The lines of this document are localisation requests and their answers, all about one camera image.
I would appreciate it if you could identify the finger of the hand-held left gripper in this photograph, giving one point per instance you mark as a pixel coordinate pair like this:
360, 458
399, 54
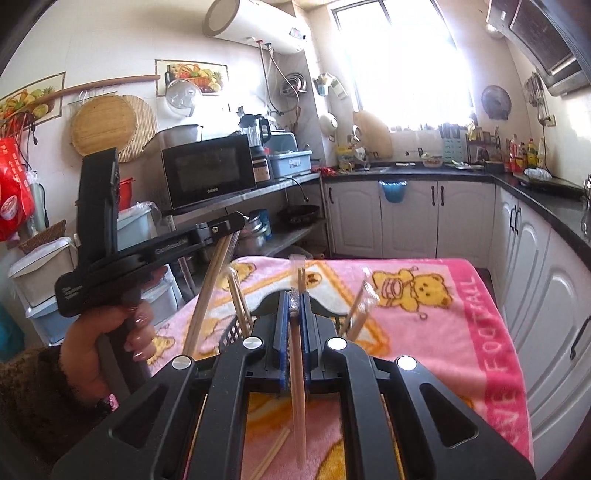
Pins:
203, 235

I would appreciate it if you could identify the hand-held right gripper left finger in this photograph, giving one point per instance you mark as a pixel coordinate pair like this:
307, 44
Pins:
281, 341

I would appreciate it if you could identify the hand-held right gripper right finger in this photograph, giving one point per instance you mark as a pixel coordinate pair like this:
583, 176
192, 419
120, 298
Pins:
305, 341

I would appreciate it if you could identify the black plastic utensil basket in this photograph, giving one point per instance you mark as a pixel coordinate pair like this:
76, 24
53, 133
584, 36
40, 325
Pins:
323, 310

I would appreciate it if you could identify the wooden chopstick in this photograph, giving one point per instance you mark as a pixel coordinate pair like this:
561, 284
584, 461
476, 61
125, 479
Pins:
199, 314
298, 415
272, 450
220, 272
358, 318
238, 300
244, 311
302, 281

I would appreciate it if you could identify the person's left forearm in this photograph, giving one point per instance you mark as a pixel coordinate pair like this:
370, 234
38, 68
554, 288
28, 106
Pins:
32, 415

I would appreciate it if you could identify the person's left hand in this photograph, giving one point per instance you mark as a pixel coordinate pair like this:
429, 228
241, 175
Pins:
83, 350

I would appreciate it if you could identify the red bucket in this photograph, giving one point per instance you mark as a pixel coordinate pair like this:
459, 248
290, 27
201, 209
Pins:
127, 194

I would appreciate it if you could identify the stacked steel pots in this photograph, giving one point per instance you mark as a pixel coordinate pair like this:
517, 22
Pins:
256, 233

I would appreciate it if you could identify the wicker basket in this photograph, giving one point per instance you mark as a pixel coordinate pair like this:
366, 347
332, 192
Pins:
44, 235

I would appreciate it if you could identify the black microwave oven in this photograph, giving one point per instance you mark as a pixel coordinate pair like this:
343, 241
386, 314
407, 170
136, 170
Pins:
207, 170

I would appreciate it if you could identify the plastic drawer unit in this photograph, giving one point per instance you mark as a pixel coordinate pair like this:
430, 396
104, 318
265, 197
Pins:
161, 295

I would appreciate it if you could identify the white plastic storage bin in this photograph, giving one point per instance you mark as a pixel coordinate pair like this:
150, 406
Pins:
41, 272

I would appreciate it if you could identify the dark jar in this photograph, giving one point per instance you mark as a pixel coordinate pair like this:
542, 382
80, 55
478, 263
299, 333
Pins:
262, 171

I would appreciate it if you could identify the red plastic bag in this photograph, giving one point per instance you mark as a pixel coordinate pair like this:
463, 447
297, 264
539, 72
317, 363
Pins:
14, 184

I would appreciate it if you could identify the black frying pan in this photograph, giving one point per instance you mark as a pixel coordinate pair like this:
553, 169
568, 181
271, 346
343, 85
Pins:
298, 214

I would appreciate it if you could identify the round bamboo board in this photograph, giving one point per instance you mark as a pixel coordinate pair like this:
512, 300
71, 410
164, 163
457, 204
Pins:
104, 124

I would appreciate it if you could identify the metal kitchen shelf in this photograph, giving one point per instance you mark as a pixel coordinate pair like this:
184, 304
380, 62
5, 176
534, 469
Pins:
286, 182

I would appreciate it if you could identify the woven bamboo mat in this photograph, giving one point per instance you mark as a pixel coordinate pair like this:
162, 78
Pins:
145, 124

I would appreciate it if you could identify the blender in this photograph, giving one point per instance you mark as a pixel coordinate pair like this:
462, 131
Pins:
251, 134

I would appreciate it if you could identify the grey-blue dish box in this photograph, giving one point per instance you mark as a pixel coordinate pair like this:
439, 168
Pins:
291, 161

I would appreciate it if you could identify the black electric kettle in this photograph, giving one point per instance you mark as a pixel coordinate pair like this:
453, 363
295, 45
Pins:
266, 129

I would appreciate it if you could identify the printed bear blanket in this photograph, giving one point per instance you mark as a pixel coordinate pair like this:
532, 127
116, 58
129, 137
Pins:
438, 323

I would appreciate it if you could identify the wooden rolling pin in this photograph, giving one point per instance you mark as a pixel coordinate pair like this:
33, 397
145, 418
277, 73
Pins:
115, 81

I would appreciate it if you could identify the white hanging colander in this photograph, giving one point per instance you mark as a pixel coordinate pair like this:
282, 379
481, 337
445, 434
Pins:
328, 122

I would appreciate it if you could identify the blue hanging bin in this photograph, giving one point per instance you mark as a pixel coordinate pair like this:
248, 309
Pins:
392, 191

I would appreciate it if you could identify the light cutting board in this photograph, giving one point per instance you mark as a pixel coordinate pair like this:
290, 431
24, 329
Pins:
376, 136

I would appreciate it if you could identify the white base cabinets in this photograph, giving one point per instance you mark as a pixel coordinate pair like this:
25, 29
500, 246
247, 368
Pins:
461, 217

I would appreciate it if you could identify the white water heater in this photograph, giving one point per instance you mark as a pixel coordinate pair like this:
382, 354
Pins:
258, 23

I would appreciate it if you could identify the green knife block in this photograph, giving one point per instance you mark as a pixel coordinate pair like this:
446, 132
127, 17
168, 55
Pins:
455, 147

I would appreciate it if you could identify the kitchen window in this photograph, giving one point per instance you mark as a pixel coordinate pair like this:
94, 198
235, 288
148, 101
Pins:
401, 60

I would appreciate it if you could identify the dark kitchen countertop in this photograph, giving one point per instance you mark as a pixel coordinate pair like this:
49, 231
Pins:
545, 198

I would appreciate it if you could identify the red bottle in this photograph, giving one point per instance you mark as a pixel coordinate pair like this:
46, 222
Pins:
515, 154

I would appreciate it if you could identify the yellow oil bottle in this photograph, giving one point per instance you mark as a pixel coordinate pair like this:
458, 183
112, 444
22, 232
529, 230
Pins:
532, 154

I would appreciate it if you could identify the hanging metal ladles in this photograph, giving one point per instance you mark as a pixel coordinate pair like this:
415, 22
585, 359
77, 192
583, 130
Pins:
535, 92

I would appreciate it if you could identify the range hood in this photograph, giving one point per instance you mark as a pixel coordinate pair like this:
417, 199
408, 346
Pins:
545, 41

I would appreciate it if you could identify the fruit wall poster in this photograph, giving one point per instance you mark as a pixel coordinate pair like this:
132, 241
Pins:
207, 74
27, 99

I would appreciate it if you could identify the wall organizer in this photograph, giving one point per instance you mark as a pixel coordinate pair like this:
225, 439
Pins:
330, 85

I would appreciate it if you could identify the round dark wall pan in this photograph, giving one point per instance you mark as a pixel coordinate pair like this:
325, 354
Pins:
496, 102

